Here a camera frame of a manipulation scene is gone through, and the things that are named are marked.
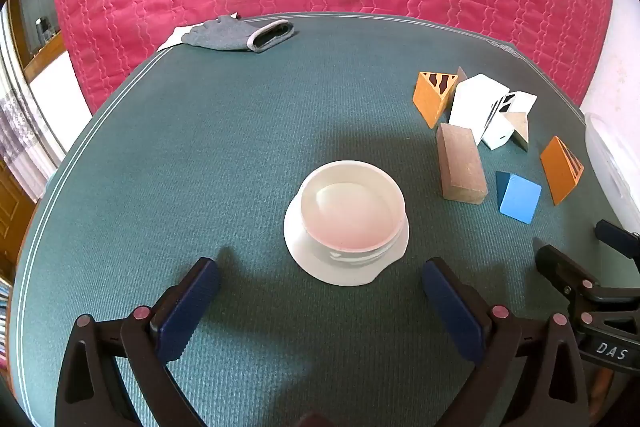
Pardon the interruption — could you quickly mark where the blue wooden block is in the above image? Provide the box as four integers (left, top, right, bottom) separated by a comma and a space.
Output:
496, 171, 541, 225

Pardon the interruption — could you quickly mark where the brown wooden rectangular block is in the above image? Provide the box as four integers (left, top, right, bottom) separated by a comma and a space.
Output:
436, 124, 488, 205

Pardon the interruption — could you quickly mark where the white zebra-striped block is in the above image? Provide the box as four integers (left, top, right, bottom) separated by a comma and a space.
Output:
482, 91, 537, 150

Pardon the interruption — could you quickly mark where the white power adapter cube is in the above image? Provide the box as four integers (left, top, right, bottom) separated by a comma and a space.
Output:
448, 74, 510, 145

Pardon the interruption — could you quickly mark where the white bowl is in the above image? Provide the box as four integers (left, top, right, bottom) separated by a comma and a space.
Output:
283, 160, 410, 287

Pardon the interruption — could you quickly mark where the tan wooden triangle block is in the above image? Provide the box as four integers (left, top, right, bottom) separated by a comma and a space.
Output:
456, 67, 468, 83

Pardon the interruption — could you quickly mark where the orange striped wedge block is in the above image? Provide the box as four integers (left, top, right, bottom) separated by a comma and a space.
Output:
412, 72, 459, 129

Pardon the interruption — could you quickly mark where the tan wooden wedge block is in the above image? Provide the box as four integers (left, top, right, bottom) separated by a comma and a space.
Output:
504, 113, 529, 152

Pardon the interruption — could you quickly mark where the clear plastic bowl container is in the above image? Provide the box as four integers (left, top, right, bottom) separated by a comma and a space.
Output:
585, 113, 639, 234

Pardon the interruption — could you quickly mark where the wooden furniture at left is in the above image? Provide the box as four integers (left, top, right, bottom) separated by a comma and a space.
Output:
1, 1, 64, 282

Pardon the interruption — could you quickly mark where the green table mat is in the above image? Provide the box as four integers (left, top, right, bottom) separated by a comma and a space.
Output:
9, 13, 639, 426

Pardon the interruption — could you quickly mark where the white paper sheet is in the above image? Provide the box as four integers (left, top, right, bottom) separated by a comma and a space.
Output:
156, 12, 241, 53

